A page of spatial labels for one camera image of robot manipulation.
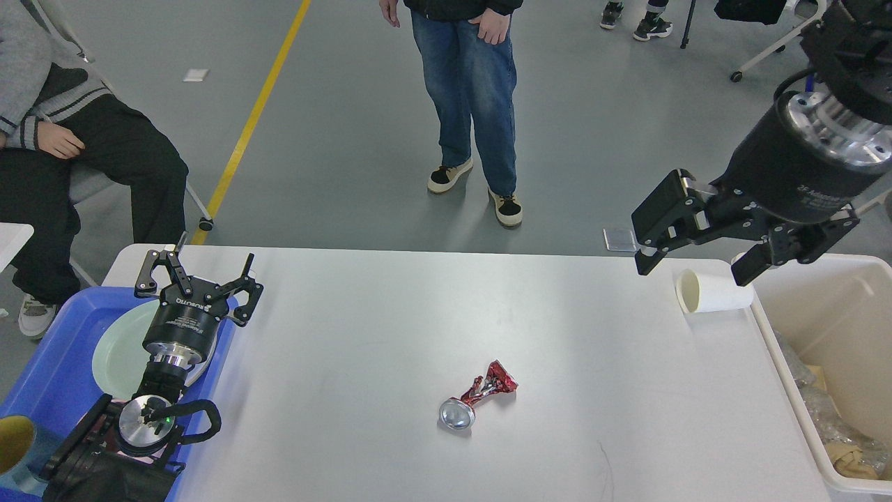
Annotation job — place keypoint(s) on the person in blue jeans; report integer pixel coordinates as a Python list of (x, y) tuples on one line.
[(470, 75)]

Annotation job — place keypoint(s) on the white floor tag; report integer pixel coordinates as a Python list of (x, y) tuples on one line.
[(195, 75)]

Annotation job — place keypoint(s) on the white office chair left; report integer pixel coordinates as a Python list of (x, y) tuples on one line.
[(85, 181)]

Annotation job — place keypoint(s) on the dark blue mug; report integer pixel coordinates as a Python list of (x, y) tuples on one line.
[(26, 447)]

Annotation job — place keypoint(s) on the seated person at left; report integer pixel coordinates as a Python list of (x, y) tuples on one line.
[(56, 111)]

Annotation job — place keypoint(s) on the clear floor plate left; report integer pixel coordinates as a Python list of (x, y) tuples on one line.
[(620, 240)]

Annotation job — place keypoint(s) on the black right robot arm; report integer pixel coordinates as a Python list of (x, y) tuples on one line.
[(849, 48)]

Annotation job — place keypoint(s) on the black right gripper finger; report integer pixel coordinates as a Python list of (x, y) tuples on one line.
[(680, 211), (782, 241)]

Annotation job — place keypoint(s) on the white office chair right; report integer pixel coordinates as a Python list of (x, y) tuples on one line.
[(813, 15)]

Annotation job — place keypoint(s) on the white office chair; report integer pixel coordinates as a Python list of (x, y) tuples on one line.
[(813, 15), (85, 181)]

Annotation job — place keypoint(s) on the green plate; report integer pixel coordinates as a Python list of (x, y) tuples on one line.
[(119, 360)]

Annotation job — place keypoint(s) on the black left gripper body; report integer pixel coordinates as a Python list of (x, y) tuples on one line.
[(183, 332)]

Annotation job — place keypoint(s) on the aluminium foil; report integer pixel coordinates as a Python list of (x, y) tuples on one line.
[(824, 413)]

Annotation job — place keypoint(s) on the beige paper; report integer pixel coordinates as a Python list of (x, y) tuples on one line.
[(848, 461)]

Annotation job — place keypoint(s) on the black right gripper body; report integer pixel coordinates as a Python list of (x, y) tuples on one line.
[(805, 160)]

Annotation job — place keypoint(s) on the white paper cup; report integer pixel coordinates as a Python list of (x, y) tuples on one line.
[(706, 292)]

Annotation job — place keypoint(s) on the crushed red can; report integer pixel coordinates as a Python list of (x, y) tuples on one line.
[(459, 414)]

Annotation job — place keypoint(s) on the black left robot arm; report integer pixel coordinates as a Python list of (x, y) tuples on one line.
[(81, 474)]

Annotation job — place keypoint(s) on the white plastic bin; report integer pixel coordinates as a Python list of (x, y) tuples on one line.
[(835, 314)]

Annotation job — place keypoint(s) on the blue plastic tray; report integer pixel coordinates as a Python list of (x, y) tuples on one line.
[(57, 388)]

